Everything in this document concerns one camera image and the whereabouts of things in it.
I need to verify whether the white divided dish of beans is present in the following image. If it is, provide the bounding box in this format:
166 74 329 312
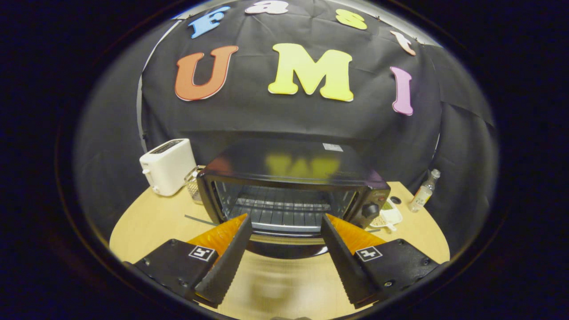
370 199 403 232

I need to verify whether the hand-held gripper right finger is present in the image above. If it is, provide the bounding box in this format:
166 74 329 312
320 213 449 309

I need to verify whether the clear glass bottle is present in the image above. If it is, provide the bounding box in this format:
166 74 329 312
408 169 441 213

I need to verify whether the black toaster oven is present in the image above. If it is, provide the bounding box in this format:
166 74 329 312
197 138 392 259

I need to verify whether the white pop-up toaster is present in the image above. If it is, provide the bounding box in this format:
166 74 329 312
139 139 197 197

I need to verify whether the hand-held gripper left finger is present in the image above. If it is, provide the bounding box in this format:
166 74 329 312
127 213 253 309

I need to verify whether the small wire basket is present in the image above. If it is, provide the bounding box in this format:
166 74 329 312
184 165 206 205

